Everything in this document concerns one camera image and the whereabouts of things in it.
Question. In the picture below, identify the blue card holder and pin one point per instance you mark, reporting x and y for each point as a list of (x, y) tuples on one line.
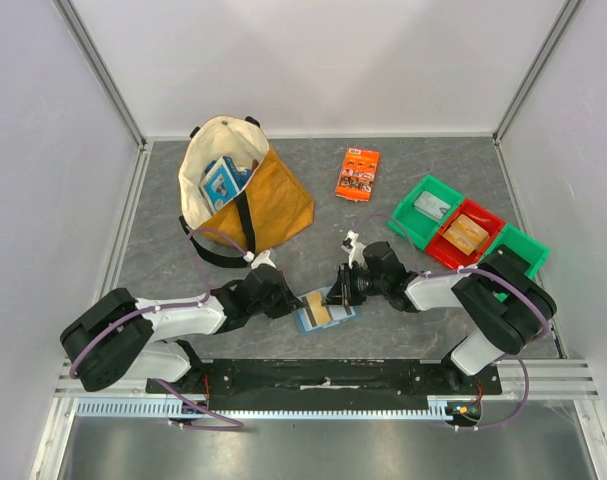
[(339, 314)]

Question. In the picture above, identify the aluminium frame post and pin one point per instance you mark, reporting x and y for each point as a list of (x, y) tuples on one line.
[(90, 51), (568, 11)]

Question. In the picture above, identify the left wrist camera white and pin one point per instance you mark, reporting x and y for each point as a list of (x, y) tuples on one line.
[(265, 257)]

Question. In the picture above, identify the green bin far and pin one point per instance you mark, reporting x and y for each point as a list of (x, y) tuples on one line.
[(421, 229)]

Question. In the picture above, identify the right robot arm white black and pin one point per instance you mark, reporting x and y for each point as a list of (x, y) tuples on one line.
[(508, 308)]

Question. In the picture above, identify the orange screw box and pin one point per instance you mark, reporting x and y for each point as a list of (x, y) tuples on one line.
[(357, 175)]

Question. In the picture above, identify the silver cards in bin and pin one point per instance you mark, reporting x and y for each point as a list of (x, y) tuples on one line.
[(431, 206)]

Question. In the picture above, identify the tan tote bag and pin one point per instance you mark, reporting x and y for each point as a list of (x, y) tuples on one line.
[(270, 209)]

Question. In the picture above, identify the green bin near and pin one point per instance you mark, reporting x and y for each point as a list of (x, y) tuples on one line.
[(530, 250)]

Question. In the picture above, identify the slotted cable duct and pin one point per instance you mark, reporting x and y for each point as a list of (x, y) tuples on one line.
[(167, 408)]

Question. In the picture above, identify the green bin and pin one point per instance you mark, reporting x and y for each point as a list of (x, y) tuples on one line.
[(421, 229), (530, 250)]

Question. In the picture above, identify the blue box in bag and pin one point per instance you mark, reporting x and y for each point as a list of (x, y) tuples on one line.
[(222, 181)]

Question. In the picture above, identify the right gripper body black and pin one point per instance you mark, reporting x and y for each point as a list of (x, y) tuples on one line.
[(344, 284)]

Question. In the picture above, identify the left aluminium frame post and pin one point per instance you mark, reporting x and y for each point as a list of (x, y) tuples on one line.
[(90, 51)]

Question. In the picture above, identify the gold card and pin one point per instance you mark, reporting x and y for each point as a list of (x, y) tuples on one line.
[(315, 314)]

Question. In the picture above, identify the red bin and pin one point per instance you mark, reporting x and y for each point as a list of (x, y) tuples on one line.
[(446, 253)]

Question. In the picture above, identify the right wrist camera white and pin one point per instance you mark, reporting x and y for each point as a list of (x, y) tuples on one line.
[(354, 248)]

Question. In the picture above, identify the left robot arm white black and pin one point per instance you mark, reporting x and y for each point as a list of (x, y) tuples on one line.
[(122, 337)]

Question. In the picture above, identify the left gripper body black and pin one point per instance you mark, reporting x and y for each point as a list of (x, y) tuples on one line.
[(278, 303)]

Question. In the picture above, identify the gold cards in bin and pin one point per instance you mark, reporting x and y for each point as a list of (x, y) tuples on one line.
[(466, 235)]

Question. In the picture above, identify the right aluminium frame post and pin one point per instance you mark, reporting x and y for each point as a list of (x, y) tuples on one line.
[(568, 11)]

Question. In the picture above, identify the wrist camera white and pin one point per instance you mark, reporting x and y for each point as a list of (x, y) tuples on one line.
[(265, 257), (354, 248)]

